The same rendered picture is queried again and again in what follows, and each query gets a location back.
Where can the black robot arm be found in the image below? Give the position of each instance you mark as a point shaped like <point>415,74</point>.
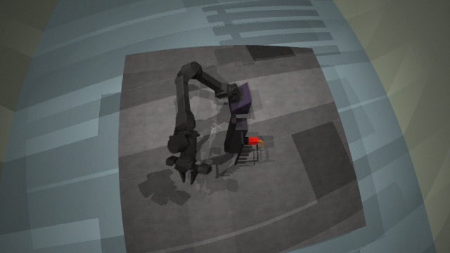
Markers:
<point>184,137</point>

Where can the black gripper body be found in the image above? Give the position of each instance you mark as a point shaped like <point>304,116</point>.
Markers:
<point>201,169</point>

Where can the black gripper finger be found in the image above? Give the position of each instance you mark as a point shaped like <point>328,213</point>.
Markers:
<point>193,176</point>
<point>183,176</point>

